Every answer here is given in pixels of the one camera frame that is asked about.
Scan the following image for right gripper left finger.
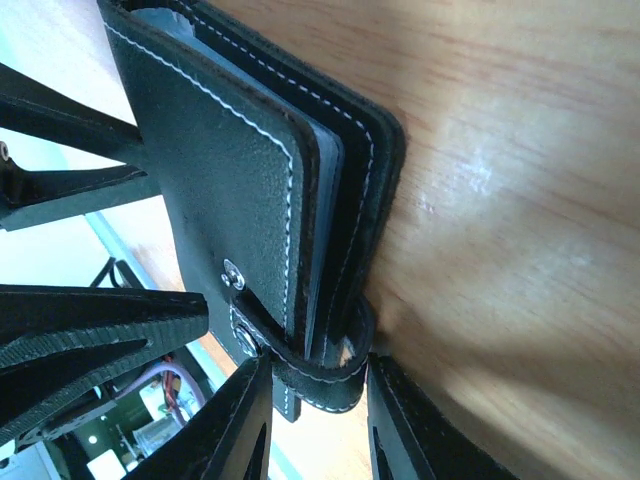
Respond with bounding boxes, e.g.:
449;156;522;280
126;355;273;480

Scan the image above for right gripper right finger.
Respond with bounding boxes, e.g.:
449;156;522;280
367;353;515;480

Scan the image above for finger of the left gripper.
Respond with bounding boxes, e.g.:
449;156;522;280
1;285;209;442
1;65;160;231

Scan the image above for black leather card holder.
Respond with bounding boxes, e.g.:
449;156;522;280
99;1;405;421

